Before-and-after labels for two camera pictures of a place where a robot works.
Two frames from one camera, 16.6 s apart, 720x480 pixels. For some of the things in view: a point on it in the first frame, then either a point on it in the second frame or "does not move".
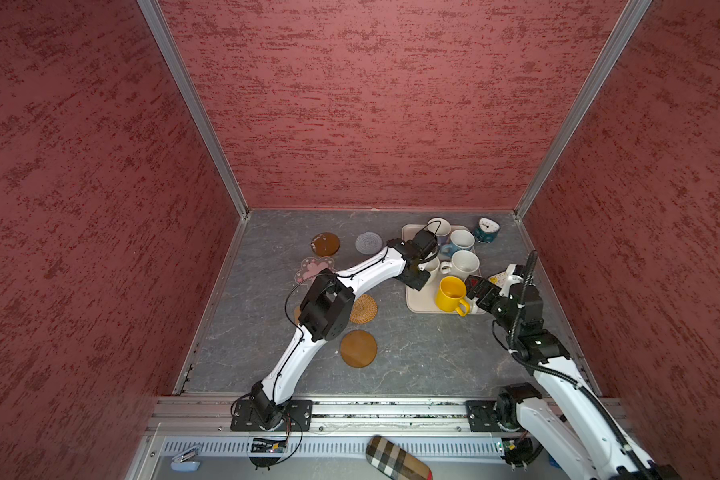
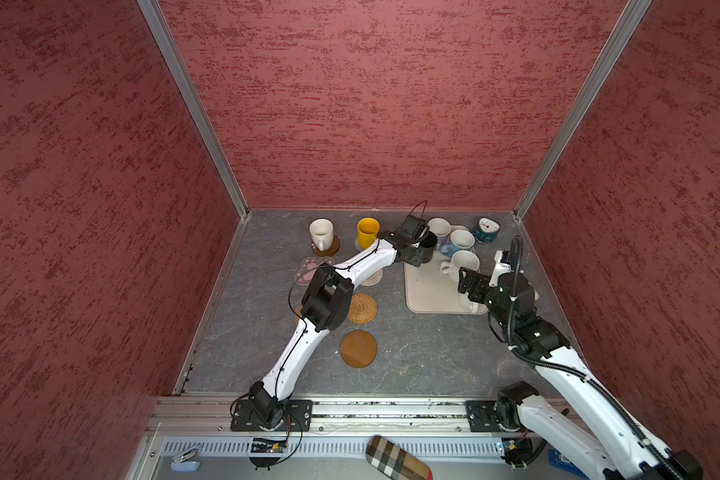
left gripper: (417, 284) → (416, 260)
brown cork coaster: (358, 348) does not move
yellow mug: (450, 295) → (367, 231)
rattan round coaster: (364, 310) does not move
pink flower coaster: (312, 268) does not move
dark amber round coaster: (325, 244) does not move
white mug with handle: (432, 267) → (322, 233)
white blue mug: (461, 240) does not move
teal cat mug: (487, 230) does not move
